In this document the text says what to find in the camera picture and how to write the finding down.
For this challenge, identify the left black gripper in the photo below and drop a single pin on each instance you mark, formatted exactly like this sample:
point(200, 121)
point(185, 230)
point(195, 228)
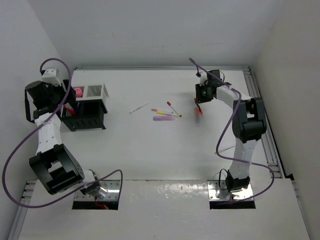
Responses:
point(48, 86)

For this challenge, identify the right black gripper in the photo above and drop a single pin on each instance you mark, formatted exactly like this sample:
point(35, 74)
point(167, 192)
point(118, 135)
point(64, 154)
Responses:
point(199, 98)

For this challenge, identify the orange capped white marker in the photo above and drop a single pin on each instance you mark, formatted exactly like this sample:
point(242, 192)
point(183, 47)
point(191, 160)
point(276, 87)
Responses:
point(198, 114)

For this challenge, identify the pink eraser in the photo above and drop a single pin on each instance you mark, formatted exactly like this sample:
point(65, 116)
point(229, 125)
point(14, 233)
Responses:
point(78, 92)

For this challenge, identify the purple highlighter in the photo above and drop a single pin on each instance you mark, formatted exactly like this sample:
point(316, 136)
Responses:
point(163, 118)

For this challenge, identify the yellow white pen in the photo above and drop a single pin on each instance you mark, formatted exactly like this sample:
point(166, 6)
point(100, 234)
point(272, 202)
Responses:
point(221, 150)

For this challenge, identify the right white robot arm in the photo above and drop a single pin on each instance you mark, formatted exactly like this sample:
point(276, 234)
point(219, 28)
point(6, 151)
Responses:
point(248, 124)

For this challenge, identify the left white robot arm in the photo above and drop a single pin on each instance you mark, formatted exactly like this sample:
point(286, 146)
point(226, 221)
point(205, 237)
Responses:
point(54, 165)

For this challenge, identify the white slatted organizer bin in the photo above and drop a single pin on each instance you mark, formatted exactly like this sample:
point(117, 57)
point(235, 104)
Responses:
point(93, 92)

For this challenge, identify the red capped white marker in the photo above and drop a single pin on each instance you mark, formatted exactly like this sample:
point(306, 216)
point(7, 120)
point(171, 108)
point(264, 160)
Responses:
point(175, 111)

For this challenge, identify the black slatted organizer bin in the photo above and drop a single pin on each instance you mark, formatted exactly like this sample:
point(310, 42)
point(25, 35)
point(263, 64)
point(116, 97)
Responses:
point(91, 116)

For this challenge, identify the pink yellow marker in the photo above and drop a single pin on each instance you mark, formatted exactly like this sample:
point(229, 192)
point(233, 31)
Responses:
point(170, 112)

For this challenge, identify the yellow capped white marker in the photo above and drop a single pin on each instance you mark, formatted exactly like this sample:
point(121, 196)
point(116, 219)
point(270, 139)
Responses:
point(166, 114)

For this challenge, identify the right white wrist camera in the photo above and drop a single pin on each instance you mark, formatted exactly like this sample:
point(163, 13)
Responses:
point(203, 78)

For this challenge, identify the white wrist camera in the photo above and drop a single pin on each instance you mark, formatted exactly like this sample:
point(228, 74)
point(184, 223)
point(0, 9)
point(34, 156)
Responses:
point(51, 76)
point(203, 78)

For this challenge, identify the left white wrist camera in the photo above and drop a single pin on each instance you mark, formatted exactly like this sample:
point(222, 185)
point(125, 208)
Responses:
point(51, 76)

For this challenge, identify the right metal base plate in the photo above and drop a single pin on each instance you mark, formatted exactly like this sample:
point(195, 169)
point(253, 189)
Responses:
point(217, 192)

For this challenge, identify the metal base plate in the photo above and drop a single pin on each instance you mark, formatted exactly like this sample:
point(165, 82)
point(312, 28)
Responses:
point(217, 192)
point(106, 190)

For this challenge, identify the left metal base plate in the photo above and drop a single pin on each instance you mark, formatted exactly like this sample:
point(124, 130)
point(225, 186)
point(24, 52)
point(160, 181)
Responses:
point(106, 190)

